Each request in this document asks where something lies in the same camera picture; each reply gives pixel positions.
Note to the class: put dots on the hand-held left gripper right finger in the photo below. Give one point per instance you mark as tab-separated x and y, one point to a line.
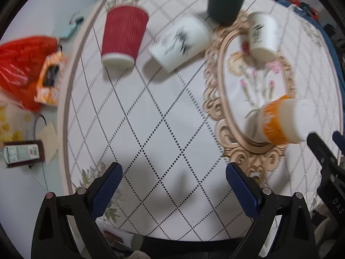
241	190

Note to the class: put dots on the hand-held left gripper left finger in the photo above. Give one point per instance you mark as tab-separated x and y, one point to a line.
107	187

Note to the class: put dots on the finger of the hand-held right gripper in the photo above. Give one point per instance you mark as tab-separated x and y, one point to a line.
319	149
338	139

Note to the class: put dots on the orange and white cup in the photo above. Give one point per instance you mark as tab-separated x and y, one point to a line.
285	120

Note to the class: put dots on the small white printed cup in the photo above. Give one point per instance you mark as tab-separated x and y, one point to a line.
262	36

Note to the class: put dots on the red ribbed paper cup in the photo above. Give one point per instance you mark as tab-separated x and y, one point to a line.
122	36

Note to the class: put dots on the large white printed cup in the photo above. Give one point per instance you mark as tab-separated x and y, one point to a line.
179	43

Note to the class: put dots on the dark green cup yellow rim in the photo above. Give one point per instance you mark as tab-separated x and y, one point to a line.
226	1

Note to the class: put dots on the white diamond pattern tablecloth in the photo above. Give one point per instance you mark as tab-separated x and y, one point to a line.
172	129

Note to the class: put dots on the brown box white label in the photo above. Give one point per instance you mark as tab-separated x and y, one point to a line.
23	153

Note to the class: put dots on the orange snack packet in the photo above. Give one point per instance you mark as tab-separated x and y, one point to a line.
51	78

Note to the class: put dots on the red and blue clutter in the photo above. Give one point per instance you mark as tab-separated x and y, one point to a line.
297	4

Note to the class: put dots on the red plastic bag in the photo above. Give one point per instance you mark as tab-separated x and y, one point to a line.
18	70

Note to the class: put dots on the light blue phone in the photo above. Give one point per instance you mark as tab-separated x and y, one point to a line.
70	27

